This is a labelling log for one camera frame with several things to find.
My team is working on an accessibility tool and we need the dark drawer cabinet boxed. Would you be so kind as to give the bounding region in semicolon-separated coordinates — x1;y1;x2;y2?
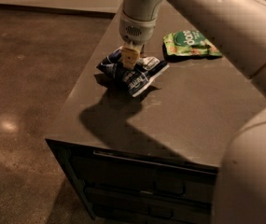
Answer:
46;138;217;224

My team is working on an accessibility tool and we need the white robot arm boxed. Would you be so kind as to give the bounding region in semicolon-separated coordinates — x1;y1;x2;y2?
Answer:
119;0;266;224

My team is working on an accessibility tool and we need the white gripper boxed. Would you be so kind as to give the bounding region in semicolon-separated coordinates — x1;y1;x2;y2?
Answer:
119;0;162;70

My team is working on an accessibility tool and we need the blue chip bag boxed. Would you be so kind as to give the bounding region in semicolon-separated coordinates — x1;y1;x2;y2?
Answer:
96;47;169;97

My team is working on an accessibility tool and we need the green snack bag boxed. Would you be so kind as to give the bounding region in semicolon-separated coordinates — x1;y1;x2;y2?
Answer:
163;30;222;57

